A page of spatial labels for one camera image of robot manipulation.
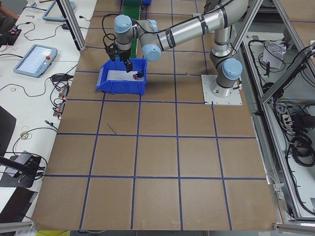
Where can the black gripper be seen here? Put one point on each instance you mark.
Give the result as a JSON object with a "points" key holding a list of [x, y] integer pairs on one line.
{"points": [[123, 55]]}

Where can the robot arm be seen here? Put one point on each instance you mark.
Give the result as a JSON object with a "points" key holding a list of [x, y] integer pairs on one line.
{"points": [[218, 16]]}

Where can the white foam pad left bin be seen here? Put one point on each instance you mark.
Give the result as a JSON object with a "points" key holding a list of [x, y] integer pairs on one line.
{"points": [[116, 75]]}

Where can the blue bin left side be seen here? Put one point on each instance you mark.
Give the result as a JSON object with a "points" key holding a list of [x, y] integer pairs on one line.
{"points": [[126, 87]]}

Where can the black power adapter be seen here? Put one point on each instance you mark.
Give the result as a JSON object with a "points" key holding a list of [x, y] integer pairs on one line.
{"points": [[65, 26]]}

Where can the teach pendant near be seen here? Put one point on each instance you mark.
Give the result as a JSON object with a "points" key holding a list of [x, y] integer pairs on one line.
{"points": [[36, 61]]}

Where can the teach pendant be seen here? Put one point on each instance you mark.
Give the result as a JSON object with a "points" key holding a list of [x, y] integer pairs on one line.
{"points": [[53, 13], [36, 61]]}

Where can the teach pendant far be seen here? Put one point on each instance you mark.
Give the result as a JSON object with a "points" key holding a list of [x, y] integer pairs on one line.
{"points": [[53, 13]]}

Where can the aluminium frame post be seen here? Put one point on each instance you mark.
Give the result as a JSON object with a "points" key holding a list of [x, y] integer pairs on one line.
{"points": [[71, 21]]}

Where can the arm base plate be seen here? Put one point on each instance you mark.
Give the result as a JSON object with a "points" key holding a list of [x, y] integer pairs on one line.
{"points": [[215, 95]]}

